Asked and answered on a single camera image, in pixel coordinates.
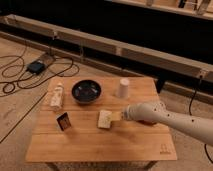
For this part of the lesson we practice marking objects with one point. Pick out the white tube bottle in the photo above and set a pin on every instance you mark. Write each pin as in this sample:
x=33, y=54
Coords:
x=57, y=97

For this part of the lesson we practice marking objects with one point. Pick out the dark blue bowl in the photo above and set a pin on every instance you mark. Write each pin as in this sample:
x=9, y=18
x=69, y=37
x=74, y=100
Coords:
x=86, y=91

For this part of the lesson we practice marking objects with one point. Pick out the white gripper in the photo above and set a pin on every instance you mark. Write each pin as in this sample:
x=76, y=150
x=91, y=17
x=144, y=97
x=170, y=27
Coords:
x=132, y=113

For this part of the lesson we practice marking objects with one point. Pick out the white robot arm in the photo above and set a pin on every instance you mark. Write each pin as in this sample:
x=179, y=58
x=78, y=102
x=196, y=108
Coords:
x=156, y=112

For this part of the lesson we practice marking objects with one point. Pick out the white rectangular sponge block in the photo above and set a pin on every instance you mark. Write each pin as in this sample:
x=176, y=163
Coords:
x=106, y=117

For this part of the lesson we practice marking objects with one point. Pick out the wooden table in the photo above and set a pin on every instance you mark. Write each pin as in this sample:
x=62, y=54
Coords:
x=85, y=142

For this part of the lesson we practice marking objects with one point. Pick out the blue power adapter box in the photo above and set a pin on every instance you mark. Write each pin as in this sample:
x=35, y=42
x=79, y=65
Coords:
x=36, y=67

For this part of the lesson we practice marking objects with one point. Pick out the small dark eraser block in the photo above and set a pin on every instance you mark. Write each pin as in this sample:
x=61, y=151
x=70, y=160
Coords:
x=63, y=121

